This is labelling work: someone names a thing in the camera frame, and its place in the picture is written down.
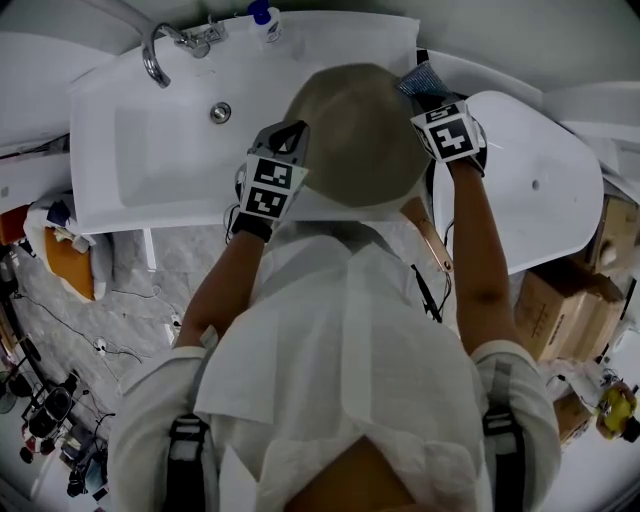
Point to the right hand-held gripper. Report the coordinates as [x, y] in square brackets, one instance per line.
[450, 140]

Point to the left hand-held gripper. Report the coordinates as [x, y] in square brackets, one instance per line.
[270, 190]

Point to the blue-grey sponge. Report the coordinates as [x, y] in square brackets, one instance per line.
[424, 80]

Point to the white bottle with blue cap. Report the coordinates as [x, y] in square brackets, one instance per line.
[267, 25]

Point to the person's right forearm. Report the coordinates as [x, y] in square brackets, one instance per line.
[482, 260]

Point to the person's left forearm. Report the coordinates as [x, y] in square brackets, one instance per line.
[220, 290]

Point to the chrome sink drain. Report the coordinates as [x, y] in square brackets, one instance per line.
[220, 112]

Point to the white sink vanity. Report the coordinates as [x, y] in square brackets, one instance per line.
[150, 165]

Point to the white bathtub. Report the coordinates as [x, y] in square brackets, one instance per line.
[540, 210]

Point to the chrome faucet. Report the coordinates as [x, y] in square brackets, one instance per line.
[152, 65]

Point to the person's white shirt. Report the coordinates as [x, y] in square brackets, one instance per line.
[335, 350]

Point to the small cardboard box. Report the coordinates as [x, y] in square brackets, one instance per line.
[617, 230]

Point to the orange cushion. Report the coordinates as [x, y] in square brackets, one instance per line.
[70, 265]

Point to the large cardboard box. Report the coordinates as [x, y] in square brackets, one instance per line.
[565, 315]

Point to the yellow handheld device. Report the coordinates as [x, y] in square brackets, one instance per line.
[617, 412]

